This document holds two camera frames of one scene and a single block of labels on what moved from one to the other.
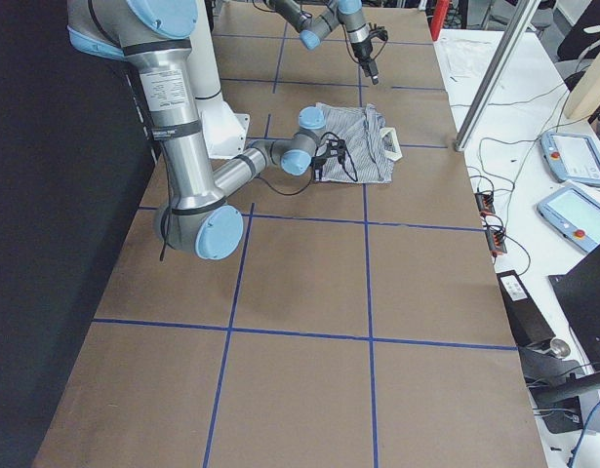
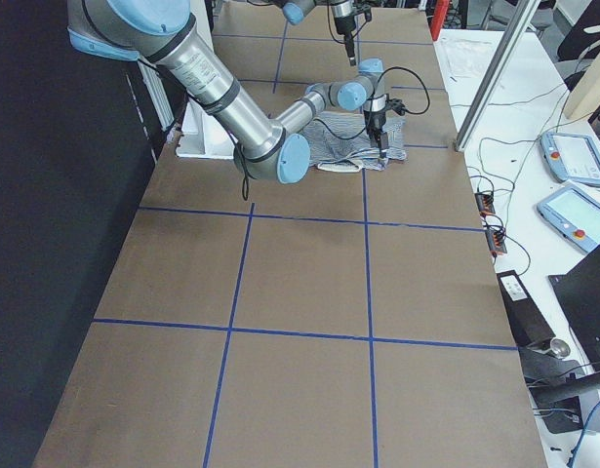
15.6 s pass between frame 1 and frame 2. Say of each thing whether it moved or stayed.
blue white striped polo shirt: moved
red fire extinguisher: stayed
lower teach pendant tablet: stayed
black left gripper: moved
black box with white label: stayed
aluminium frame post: stayed
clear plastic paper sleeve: stayed
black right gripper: moved
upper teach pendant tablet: stayed
